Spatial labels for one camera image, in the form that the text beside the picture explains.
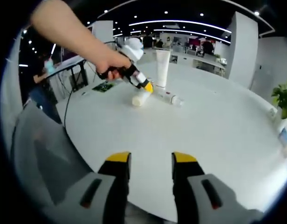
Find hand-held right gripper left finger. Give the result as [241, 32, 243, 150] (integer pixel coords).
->
[71, 151, 132, 224]

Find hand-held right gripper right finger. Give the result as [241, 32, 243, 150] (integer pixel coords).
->
[171, 151, 237, 224]

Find pump skincare bottle red collar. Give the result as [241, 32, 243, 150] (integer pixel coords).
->
[131, 90, 154, 108]

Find clear-capped skincare bottle red label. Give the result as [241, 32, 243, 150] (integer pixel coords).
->
[157, 90, 185, 107]

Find tall white skincare tube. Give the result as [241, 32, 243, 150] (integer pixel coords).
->
[155, 49, 171, 90]

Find green brochure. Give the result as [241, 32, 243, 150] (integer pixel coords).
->
[91, 82, 116, 92]

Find person's left hand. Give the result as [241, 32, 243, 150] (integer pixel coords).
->
[94, 48, 132, 81]

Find long white counter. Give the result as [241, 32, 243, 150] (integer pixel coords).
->
[169, 50, 228, 77]

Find black laptop stand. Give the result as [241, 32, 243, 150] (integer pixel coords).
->
[47, 56, 89, 93]

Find blue white packet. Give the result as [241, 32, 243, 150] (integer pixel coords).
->
[277, 125, 287, 147]

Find potted green plant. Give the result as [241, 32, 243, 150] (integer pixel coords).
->
[271, 78, 287, 128]

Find black cable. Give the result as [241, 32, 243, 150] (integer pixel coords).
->
[63, 87, 75, 126]

